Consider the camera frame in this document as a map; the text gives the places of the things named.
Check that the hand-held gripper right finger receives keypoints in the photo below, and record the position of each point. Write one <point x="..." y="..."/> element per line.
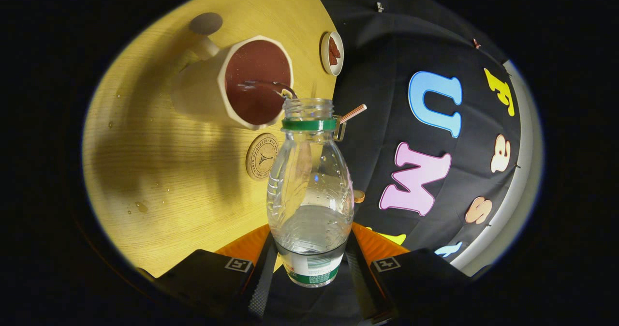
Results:
<point x="362" y="282"/>

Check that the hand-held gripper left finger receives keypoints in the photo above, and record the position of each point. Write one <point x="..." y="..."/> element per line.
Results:
<point x="261" y="282"/>

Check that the clear plastic bottle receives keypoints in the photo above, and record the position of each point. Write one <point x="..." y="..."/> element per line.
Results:
<point x="309" y="195"/>

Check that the round cork coaster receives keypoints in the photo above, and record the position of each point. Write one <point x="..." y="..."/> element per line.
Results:
<point x="256" y="164"/>

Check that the cream cup with brown inside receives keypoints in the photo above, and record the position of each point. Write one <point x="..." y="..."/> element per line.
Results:
<point x="203" y="89"/>

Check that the toast slice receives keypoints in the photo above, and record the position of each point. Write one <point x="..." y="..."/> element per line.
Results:
<point x="358" y="196"/>

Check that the clear glass mug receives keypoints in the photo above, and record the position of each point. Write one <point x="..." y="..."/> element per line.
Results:
<point x="340" y="135"/>

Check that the wooden table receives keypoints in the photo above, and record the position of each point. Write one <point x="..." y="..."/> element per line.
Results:
<point x="169" y="147"/>

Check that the pink striped straw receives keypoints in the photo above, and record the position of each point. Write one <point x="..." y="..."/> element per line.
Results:
<point x="353" y="113"/>

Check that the black backdrop cloth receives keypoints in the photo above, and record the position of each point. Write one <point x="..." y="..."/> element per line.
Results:
<point x="377" y="98"/>

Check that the brown food piece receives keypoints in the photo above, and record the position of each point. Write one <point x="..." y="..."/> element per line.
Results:
<point x="335" y="59"/>
<point x="332" y="45"/>

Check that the small round plate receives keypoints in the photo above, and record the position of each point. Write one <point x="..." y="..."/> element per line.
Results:
<point x="325" y="55"/>

